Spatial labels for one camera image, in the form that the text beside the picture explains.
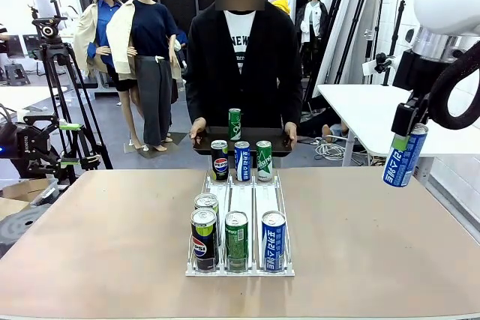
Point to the mannequin with cream jacket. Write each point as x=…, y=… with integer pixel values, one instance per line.
x=150, y=27

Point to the thin stand with white clamp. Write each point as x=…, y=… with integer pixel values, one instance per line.
x=376, y=35

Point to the person's right hand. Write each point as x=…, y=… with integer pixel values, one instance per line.
x=198, y=127

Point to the person sitting on floor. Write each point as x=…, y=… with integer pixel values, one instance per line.
x=322, y=117

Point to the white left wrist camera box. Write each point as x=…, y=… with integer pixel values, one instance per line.
x=27, y=113

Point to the white board on stand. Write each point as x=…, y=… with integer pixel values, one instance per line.
x=43, y=3

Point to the mannequin in white jacket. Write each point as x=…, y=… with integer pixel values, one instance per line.
x=311, y=20

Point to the large white table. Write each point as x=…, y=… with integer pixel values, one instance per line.
x=360, y=117

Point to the grey step stool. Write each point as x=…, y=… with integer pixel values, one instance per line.
x=18, y=72

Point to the black light stand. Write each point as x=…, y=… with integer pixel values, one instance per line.
x=394, y=35

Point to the blue Pocari Sweat can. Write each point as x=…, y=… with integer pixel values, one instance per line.
x=273, y=243
x=242, y=162
x=403, y=162

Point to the black camera tripod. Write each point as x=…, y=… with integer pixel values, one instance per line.
x=56, y=52

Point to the person in black cardigan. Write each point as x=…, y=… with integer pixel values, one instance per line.
x=217, y=72

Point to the green star-logo soda can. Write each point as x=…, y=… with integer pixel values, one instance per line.
x=264, y=162

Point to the person's left hand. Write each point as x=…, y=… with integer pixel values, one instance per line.
x=291, y=133

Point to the green cider soda can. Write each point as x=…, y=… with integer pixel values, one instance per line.
x=236, y=243
x=234, y=125

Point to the black computer monitor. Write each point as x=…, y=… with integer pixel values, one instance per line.
x=32, y=42
x=14, y=46

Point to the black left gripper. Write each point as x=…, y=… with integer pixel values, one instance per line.
x=26, y=142

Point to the black serving tray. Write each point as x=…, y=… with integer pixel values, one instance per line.
x=217, y=134

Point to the dark mannequin base plate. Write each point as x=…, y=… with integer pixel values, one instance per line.
x=150, y=152

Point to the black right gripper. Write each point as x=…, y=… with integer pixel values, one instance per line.
x=410, y=70

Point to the person's left forearm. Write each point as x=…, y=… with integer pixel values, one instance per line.
x=292, y=108

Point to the white clear can dispenser rack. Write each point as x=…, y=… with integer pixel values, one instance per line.
x=240, y=273

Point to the person's right forearm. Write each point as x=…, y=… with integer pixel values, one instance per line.
x=195, y=106

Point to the small white table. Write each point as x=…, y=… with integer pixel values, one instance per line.
x=15, y=97

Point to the open cardboard box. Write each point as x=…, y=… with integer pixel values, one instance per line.
x=26, y=190

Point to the black Pepsi can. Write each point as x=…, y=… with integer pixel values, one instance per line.
x=219, y=162
x=204, y=241
x=206, y=202

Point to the flat cardboard sheet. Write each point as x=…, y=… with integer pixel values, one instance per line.
x=11, y=207

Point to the mannequin in blue shirt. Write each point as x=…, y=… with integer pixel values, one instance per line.
x=103, y=20

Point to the leaning white board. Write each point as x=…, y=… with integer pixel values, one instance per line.
x=341, y=35

